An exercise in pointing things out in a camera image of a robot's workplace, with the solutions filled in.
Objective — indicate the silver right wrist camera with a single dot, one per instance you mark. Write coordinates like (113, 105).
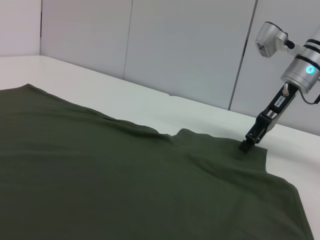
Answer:
(271, 37)

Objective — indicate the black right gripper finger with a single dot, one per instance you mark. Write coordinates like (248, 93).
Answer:
(262, 135)
(255, 130)

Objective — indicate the dark green t-shirt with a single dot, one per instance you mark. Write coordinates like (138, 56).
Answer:
(125, 175)

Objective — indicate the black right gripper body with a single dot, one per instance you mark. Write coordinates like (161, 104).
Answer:
(278, 105)

